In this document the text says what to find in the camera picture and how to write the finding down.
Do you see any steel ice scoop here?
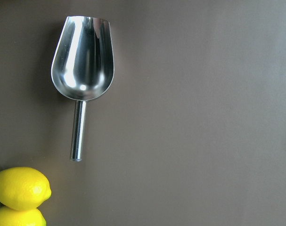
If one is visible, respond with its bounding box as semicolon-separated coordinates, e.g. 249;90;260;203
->
51;16;114;161

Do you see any yellow lemon near lime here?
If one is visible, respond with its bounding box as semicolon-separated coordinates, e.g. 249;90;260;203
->
0;167;52;211

